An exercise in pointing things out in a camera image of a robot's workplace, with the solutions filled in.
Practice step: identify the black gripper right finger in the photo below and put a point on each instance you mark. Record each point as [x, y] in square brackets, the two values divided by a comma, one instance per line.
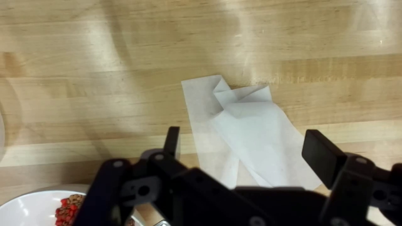
[322, 157]

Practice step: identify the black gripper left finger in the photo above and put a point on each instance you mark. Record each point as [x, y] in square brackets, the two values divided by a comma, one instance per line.
[171, 142]

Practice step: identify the white paper towel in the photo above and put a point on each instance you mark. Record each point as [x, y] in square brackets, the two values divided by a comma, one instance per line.
[251, 138]

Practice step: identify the red measuring cup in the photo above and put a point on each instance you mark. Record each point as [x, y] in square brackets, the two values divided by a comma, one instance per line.
[69, 211]

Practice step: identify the white bowl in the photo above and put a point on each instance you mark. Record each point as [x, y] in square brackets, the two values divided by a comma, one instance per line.
[29, 208]

